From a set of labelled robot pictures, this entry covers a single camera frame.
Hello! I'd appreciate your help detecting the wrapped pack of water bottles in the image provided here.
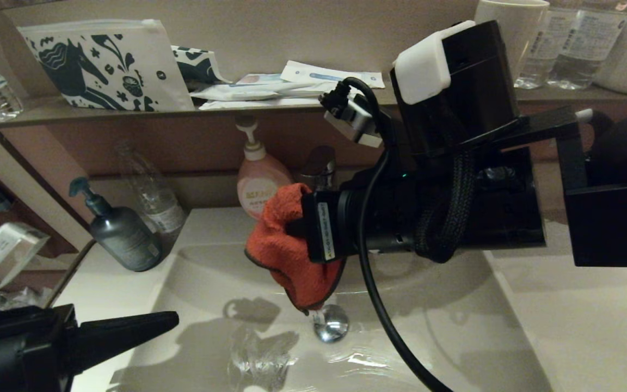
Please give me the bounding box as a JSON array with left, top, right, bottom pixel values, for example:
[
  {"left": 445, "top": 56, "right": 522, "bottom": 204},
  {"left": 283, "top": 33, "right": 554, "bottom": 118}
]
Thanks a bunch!
[{"left": 0, "top": 287, "right": 53, "bottom": 311}]

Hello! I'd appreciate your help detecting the clear bottle white label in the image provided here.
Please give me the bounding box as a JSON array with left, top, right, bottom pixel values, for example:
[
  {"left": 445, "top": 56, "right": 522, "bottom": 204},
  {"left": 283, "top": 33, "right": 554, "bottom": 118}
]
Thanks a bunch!
[{"left": 115, "top": 140, "right": 187, "bottom": 235}]

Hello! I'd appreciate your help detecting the dark green pump bottle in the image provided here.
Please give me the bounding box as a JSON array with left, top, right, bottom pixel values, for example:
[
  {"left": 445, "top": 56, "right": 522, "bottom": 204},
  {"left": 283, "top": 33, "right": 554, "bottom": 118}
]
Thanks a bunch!
[{"left": 69, "top": 177, "right": 164, "bottom": 272}]

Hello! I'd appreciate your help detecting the large horse print pouch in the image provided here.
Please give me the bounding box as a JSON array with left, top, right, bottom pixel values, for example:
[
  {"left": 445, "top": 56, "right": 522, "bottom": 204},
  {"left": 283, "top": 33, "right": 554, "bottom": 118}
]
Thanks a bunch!
[{"left": 17, "top": 20, "right": 194, "bottom": 112}]

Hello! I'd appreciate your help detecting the white sink basin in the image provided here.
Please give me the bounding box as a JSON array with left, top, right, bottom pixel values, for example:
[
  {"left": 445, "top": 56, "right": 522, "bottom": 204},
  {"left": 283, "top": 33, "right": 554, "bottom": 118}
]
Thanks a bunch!
[{"left": 109, "top": 234, "right": 554, "bottom": 392}]

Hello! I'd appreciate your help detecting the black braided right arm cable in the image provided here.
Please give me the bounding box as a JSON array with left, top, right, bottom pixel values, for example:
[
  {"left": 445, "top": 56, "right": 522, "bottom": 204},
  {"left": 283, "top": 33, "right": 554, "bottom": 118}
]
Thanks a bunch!
[{"left": 413, "top": 151, "right": 476, "bottom": 264}]

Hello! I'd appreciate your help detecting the chrome lever faucet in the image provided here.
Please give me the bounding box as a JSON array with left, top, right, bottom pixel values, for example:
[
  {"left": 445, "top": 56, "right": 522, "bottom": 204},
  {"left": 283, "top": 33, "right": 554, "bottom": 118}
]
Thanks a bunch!
[{"left": 299, "top": 145, "right": 339, "bottom": 191}]

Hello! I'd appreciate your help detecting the red microfibre cleaning cloth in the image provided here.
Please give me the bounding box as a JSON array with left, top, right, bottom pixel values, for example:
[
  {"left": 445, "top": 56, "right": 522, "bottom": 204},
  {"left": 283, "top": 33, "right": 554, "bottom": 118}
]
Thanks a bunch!
[{"left": 244, "top": 183, "right": 347, "bottom": 315}]

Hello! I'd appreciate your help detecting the clear plastic water bottle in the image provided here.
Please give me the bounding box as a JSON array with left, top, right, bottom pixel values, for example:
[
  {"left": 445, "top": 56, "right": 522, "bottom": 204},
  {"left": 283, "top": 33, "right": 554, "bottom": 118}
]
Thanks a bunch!
[
  {"left": 514, "top": 0, "right": 564, "bottom": 89},
  {"left": 545, "top": 0, "right": 627, "bottom": 90}
]

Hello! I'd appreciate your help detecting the tall white cup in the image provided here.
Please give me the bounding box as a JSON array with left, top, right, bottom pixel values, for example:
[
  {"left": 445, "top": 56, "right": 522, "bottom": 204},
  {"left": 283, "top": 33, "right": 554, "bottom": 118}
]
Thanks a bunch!
[{"left": 474, "top": 0, "right": 549, "bottom": 82}]

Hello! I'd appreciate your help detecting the brown wall shelf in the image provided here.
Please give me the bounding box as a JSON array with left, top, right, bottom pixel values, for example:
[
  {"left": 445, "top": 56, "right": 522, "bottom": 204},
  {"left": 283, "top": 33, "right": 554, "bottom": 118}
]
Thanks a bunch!
[{"left": 0, "top": 78, "right": 627, "bottom": 133}]

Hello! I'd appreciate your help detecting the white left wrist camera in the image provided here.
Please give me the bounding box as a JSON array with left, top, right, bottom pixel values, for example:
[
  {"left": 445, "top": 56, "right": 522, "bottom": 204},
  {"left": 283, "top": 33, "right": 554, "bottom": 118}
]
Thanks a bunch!
[{"left": 0, "top": 222, "right": 51, "bottom": 290}]

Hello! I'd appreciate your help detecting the long white sachet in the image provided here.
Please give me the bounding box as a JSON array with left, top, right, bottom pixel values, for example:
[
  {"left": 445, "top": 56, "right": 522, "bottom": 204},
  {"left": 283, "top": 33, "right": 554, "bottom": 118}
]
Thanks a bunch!
[{"left": 189, "top": 82, "right": 341, "bottom": 102}]

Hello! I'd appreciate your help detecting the pale sachet orange print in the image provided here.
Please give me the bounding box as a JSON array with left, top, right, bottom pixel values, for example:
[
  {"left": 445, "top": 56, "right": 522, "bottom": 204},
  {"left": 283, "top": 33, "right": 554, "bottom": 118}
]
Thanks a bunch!
[{"left": 236, "top": 73, "right": 286, "bottom": 86}]

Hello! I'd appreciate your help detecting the small horse print pouch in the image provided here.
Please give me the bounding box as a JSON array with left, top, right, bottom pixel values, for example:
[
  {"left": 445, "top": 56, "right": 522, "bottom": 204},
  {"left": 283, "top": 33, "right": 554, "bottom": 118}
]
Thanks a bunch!
[{"left": 170, "top": 46, "right": 231, "bottom": 85}]

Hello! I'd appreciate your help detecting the chrome sink drain stopper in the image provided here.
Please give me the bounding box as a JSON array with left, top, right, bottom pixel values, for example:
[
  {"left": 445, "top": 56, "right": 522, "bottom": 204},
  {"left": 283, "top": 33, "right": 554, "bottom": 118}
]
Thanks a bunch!
[{"left": 313, "top": 305, "right": 350, "bottom": 343}]

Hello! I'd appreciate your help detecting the pink soap pump bottle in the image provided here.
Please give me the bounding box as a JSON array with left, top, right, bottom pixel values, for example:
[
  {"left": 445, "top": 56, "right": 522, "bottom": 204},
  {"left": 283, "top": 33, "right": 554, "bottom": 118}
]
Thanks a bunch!
[{"left": 236, "top": 116, "right": 296, "bottom": 219}]

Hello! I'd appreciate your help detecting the white sachet blue print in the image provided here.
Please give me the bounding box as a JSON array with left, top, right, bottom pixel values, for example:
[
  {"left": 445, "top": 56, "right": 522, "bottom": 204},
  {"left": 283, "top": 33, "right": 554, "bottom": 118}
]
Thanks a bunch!
[{"left": 280, "top": 60, "right": 386, "bottom": 89}]

